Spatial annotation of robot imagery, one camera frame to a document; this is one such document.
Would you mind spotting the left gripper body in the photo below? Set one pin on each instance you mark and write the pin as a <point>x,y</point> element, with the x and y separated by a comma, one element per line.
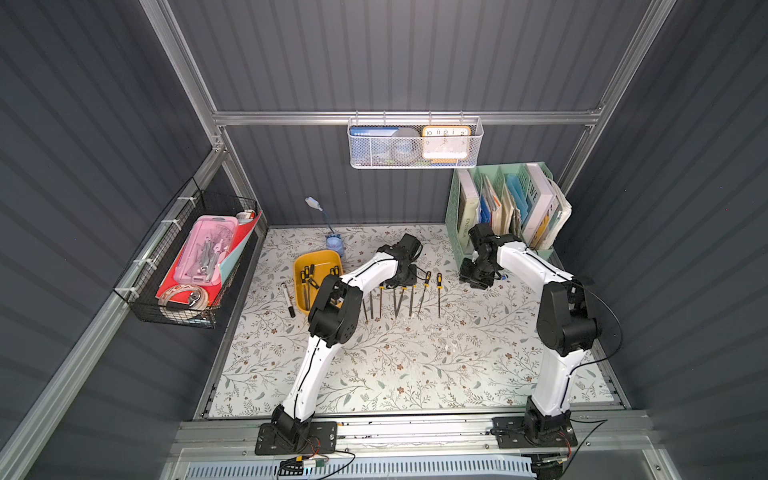
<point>402,278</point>

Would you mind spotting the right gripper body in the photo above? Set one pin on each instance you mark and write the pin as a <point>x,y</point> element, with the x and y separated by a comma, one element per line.
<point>474,275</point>

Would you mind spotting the yellow storage box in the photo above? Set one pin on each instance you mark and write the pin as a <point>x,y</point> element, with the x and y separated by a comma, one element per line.
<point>309,270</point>

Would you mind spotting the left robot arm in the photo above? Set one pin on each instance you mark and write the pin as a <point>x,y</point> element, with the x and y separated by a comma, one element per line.
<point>333,319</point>

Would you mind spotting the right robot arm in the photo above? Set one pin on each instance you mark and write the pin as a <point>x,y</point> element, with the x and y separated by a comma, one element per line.
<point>565,324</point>

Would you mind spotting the green file organizer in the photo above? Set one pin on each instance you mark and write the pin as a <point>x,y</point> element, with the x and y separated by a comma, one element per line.
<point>495,194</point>

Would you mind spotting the blue box in basket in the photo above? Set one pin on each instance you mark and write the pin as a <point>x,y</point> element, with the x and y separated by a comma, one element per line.
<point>370,145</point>

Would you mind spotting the blue desk lamp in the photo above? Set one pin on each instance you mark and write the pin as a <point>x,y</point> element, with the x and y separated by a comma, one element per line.
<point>334,241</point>

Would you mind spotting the white book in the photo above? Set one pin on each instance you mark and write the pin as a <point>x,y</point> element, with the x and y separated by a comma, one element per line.
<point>543,204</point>

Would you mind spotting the grey tape roll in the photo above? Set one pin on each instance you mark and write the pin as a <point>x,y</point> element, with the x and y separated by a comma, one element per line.
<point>405,146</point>

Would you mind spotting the yellow white clock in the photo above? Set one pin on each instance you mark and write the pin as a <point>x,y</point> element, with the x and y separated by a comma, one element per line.
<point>446,142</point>

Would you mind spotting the black white marker pen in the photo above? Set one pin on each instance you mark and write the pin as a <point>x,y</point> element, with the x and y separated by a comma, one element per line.
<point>288,299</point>

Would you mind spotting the red folder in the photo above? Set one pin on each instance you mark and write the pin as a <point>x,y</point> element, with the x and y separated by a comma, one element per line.
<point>171,291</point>

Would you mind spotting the pink plastic case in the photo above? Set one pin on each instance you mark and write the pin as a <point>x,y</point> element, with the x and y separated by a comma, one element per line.
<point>207,245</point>

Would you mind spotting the white wire basket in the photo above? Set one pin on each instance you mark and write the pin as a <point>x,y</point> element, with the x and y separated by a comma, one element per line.
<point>418,122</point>

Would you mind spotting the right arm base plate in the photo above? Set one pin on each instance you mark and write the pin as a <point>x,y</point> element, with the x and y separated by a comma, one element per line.
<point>525,432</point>

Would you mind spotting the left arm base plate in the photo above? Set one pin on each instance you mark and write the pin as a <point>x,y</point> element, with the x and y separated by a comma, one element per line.
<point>317,437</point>

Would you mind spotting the aluminium rail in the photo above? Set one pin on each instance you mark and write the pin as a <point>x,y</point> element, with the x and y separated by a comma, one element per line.
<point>436,433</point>

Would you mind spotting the black wire basket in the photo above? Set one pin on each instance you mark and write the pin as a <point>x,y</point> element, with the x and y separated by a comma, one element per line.
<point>139,289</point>

